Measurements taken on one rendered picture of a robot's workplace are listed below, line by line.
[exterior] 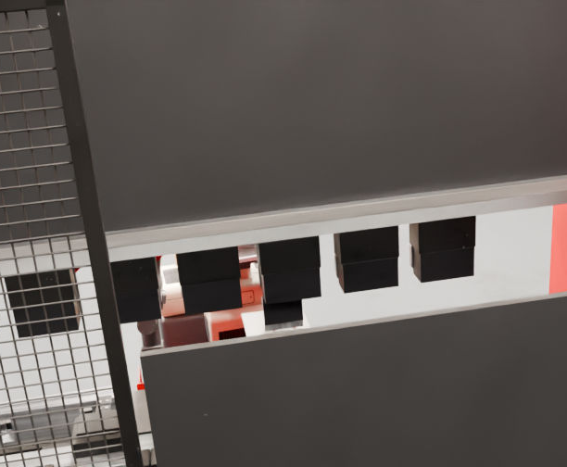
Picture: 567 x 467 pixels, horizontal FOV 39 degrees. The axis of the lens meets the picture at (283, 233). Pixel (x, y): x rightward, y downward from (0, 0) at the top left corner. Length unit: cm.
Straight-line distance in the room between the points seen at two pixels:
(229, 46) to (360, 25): 27
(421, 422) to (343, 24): 81
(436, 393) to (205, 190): 63
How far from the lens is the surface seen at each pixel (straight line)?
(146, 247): 191
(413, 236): 206
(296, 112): 166
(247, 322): 230
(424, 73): 172
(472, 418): 170
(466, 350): 161
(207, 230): 168
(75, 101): 108
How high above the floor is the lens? 205
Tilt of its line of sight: 21 degrees down
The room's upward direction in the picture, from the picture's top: 5 degrees counter-clockwise
